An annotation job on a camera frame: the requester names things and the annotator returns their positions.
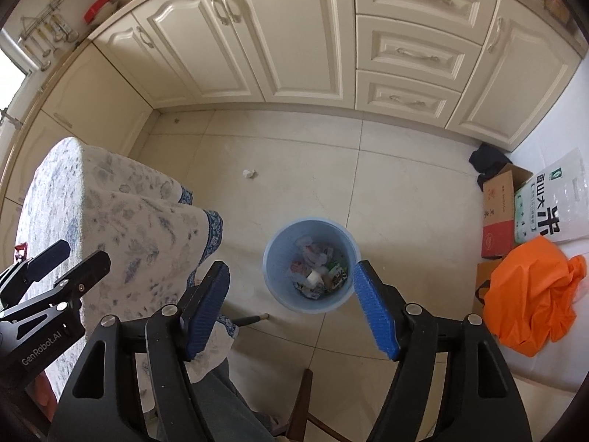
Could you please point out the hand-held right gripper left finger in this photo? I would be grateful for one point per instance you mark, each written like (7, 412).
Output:
(209, 308)

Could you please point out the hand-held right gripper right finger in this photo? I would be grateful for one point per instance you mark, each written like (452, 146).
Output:
(375, 308)

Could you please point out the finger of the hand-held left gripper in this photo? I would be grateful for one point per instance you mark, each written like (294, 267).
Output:
(48, 260)
(87, 271)

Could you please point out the blue plastic bin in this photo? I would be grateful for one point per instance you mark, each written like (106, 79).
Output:
(280, 285)

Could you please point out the heap of crumpled packaging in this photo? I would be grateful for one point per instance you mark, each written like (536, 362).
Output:
(317, 276)

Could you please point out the person's grey trouser leg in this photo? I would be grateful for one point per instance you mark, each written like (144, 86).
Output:
(221, 400)

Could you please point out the small brown cardboard box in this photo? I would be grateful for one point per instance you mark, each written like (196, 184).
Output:
(483, 281)

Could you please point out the dark wooden chair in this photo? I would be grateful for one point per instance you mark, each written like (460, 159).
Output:
(299, 405)

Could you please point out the crumpled white paper ball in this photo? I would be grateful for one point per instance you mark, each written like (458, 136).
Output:
(249, 174)

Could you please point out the orange plastic bag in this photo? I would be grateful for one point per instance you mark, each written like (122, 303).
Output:
(529, 294)

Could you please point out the brown and red cardboard box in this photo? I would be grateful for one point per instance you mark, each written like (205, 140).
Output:
(499, 212)

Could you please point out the black cloth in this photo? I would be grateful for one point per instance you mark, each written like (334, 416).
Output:
(487, 161)

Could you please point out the kitchen window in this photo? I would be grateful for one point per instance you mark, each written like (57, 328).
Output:
(11, 69)

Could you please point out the white rice bag green print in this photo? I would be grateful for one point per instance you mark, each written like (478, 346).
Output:
(557, 202)

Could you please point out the cream kitchen cabinets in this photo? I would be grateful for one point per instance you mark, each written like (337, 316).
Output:
(299, 32)

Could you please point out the wall rack with hanging utensils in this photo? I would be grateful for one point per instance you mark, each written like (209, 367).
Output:
(46, 32)

